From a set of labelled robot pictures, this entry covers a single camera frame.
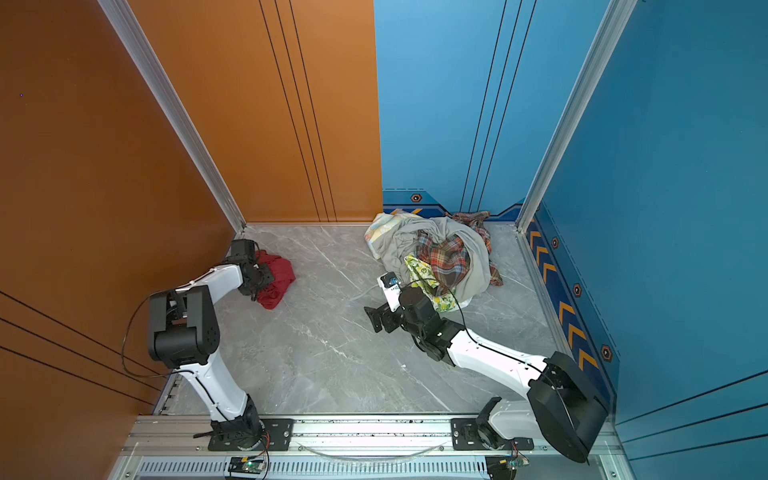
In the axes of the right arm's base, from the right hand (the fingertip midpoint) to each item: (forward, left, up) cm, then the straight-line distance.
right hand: (377, 300), depth 81 cm
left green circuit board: (-35, +31, -16) cm, 50 cm away
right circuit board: (-36, -30, -17) cm, 50 cm away
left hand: (+16, +39, -10) cm, 44 cm away
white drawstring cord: (+10, +8, -15) cm, 20 cm away
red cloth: (+11, +36, -12) cm, 39 cm away
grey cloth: (+29, -6, -7) cm, 30 cm away
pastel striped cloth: (+36, -1, -6) cm, 36 cm away
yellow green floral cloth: (+16, -13, -7) cm, 21 cm away
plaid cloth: (+17, -22, -4) cm, 28 cm away
